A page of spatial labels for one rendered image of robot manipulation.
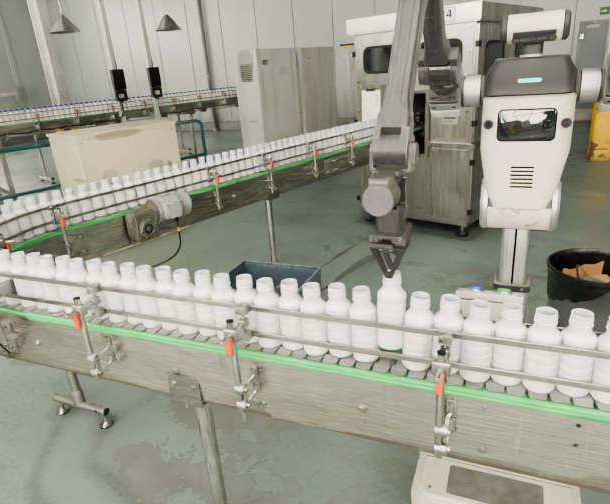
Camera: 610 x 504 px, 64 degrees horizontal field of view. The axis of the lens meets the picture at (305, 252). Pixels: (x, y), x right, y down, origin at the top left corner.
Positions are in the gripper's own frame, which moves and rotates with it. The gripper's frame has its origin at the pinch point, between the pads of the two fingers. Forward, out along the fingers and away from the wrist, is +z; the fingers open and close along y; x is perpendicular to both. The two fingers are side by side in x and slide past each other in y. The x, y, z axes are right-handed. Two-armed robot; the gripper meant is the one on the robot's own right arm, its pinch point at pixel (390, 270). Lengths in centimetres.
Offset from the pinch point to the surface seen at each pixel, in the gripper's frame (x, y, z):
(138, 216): -145, -88, 20
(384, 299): -0.6, 3.2, 5.1
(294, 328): -21.4, 3.3, 15.0
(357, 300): -6.3, 3.4, 5.9
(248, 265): -67, -56, 27
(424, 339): 7.8, 4.0, 12.6
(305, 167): -113, -225, 21
